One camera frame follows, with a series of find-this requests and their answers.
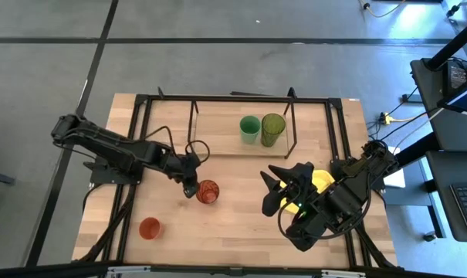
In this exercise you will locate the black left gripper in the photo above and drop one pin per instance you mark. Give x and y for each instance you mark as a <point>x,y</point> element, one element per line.
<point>187,166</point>

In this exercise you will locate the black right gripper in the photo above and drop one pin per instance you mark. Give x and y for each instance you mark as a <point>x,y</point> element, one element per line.
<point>302,179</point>

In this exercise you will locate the orange cup with black pattern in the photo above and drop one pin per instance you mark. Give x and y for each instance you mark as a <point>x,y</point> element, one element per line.
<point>209,193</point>

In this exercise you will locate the large green cup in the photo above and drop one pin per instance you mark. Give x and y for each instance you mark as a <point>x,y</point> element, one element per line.
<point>272,129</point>

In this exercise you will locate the small plain green cup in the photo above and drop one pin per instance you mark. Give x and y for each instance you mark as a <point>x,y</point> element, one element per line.
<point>250,129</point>

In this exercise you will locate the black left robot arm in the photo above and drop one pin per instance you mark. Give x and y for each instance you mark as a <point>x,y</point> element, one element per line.
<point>113,147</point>

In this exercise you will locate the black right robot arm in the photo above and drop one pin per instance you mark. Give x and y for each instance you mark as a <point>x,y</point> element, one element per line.
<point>333,208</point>

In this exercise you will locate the yellow cloth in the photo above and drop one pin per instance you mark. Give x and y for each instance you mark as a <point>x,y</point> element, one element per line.
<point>322,179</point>

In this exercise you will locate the small plain orange cup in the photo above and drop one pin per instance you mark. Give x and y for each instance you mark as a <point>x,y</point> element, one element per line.
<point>150,228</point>

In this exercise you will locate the white box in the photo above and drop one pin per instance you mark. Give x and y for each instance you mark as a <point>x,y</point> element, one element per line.
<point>397,177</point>

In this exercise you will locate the yellow power strip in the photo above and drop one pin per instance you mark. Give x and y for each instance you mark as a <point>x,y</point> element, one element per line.
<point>386,117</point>

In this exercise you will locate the black desk foot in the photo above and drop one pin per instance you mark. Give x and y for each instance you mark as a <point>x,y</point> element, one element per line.
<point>408,98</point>

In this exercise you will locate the black caster wheel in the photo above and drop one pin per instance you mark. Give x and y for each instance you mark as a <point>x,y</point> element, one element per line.
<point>430,236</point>

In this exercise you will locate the black crossbar with silver brackets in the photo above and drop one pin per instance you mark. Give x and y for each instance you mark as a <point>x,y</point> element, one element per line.
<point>44,270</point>

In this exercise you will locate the black desk top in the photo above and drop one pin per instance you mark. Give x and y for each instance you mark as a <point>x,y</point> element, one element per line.
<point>445,127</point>
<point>445,216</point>

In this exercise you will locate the black electronic box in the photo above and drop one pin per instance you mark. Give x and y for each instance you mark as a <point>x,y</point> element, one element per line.
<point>457,75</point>

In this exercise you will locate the black diagonal pole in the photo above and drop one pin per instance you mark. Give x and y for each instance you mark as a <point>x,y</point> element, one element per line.
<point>453,45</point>

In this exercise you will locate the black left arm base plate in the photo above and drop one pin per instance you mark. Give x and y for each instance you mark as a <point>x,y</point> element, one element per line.
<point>117,178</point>

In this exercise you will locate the black metal table frame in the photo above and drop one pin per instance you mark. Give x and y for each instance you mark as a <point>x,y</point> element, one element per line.
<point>237,99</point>

